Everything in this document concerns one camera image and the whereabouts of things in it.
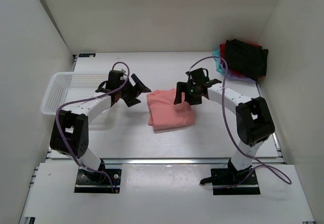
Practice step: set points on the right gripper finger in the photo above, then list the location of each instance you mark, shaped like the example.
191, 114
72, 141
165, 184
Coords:
180, 89
194, 100

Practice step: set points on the purple folded t shirt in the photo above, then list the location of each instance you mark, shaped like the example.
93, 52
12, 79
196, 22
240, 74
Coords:
231, 75

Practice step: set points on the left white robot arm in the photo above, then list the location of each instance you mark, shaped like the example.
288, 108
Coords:
70, 134

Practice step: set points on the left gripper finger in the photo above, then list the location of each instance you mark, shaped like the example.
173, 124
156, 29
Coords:
139, 85
132, 102

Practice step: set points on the pink t shirt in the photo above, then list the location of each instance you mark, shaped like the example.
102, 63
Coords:
164, 114

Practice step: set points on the teal folded t shirt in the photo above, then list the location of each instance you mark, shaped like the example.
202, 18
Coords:
217, 54

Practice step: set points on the white plastic basket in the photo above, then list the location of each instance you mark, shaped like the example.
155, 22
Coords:
70, 86

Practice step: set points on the red folded t shirt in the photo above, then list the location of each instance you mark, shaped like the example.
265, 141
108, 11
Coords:
222, 53

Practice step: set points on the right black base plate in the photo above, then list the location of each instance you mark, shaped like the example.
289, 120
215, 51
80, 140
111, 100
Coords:
229, 181

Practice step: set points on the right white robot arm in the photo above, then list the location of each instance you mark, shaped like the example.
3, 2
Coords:
254, 123

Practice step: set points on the black folded t shirt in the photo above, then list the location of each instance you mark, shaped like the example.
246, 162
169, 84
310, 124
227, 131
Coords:
257, 62

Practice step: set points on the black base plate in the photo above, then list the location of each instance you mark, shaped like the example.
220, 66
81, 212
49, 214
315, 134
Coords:
229, 181
90, 182

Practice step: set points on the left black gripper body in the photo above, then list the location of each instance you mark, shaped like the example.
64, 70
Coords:
128, 90

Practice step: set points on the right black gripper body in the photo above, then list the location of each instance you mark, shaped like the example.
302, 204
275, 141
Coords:
194, 90

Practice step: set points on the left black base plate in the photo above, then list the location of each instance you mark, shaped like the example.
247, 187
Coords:
90, 182

